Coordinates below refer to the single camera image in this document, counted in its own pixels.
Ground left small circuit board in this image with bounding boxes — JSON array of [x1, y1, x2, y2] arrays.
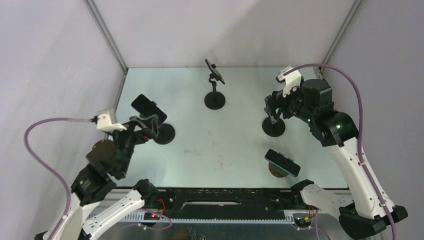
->
[[143, 212, 161, 221]]

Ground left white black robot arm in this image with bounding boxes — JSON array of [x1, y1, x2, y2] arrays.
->
[[34, 112, 159, 240]]

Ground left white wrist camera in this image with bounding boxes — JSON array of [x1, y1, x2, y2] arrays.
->
[[92, 108, 128, 133]]

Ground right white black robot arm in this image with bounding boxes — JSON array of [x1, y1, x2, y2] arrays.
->
[[264, 79, 408, 240]]

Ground right black phone stand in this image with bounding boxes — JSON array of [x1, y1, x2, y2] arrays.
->
[[261, 113, 286, 138]]

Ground right small circuit board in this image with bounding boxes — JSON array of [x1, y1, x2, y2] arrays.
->
[[294, 217, 314, 230]]

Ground black front mounting rail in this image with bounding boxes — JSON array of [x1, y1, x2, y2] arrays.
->
[[119, 187, 326, 222]]

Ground purple cable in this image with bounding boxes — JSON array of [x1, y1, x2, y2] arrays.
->
[[23, 117, 99, 240], [284, 63, 398, 240]]

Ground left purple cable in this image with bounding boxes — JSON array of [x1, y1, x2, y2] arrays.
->
[[23, 117, 99, 240]]

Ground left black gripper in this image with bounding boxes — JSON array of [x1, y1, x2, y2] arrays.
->
[[108, 114, 159, 176]]

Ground teal blue phone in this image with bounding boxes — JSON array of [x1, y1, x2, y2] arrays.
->
[[264, 149, 302, 178]]

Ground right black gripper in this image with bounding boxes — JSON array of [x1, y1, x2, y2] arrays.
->
[[264, 81, 315, 125]]

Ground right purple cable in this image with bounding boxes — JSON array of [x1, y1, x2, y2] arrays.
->
[[284, 63, 398, 240]]

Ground small circuit board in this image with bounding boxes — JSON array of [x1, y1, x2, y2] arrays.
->
[[294, 217, 314, 230], [143, 212, 161, 221]]

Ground brown base phone stand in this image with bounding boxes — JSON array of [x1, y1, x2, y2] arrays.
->
[[267, 153, 296, 179]]

